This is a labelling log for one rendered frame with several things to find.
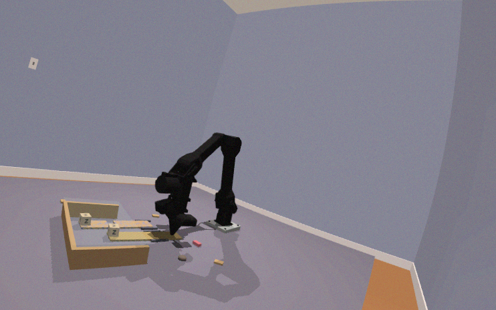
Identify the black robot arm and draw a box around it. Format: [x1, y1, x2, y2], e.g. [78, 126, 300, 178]
[154, 132, 242, 226]

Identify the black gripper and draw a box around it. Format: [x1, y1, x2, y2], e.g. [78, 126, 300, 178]
[165, 193, 197, 235]

